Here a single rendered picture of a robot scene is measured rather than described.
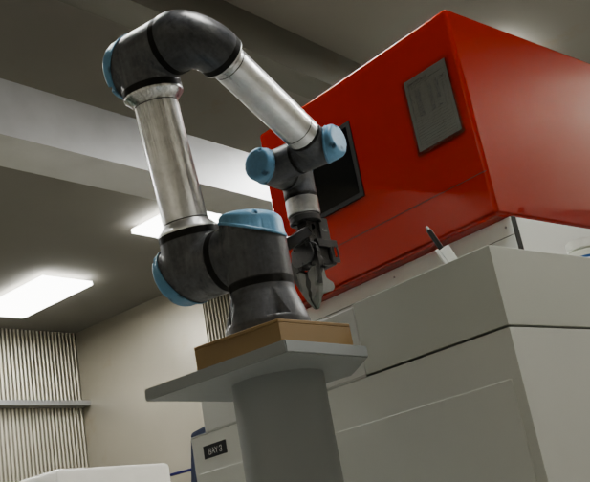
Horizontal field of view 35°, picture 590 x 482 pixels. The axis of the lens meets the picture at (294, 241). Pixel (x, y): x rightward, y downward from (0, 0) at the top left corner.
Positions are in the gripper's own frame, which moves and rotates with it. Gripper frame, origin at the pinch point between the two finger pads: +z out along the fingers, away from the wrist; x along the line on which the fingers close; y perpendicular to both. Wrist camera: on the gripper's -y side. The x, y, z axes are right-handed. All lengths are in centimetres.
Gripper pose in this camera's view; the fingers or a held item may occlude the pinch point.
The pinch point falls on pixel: (313, 302)
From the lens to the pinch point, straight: 204.3
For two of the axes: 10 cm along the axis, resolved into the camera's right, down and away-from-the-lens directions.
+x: -6.4, 3.4, 6.9
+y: 7.5, 0.8, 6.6
